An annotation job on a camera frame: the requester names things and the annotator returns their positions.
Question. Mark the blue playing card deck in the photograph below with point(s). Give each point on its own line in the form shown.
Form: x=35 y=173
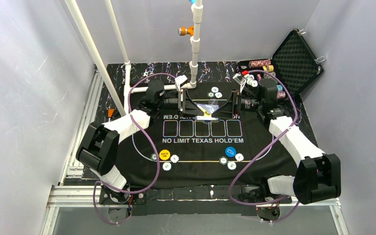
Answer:
x=208 y=110

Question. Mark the white chips in case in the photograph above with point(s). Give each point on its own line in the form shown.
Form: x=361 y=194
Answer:
x=251 y=81

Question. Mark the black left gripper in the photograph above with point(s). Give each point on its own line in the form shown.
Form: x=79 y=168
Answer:
x=180 y=103

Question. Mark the black poker felt mat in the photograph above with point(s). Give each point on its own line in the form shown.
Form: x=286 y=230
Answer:
x=199 y=146

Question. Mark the white light-blue ten chip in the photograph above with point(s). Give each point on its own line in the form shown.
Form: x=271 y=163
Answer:
x=231 y=165

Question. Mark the black poker chip case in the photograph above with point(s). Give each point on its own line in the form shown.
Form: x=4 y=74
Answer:
x=295 y=65

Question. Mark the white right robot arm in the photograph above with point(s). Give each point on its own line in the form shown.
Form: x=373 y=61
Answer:
x=318 y=175

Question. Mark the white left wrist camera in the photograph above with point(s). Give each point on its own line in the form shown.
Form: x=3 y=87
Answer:
x=181 y=82

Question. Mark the white blue poker chip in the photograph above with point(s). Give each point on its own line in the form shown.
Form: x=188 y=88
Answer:
x=174 y=158
x=239 y=157
x=218 y=95

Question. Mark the yellow chip row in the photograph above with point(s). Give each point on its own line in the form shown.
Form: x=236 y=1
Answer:
x=268 y=68

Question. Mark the green and pink chip row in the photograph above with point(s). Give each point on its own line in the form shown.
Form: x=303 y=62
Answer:
x=281 y=95

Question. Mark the orange clamp knob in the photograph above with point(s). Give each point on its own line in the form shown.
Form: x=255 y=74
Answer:
x=183 y=31

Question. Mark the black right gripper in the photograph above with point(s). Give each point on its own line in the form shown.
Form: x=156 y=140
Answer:
x=236 y=103

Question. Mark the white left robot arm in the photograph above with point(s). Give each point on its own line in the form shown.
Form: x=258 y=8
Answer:
x=99 y=147

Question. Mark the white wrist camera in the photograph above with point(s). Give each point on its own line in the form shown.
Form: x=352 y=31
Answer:
x=181 y=82
x=239 y=78

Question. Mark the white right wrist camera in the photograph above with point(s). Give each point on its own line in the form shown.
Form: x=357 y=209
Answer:
x=239 y=78

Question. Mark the yellow big blind button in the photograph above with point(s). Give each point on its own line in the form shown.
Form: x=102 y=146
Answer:
x=164 y=155

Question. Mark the red white chip row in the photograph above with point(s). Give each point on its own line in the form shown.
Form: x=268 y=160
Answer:
x=259 y=63

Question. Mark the blue small blind button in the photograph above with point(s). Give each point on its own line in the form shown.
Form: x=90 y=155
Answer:
x=230 y=152

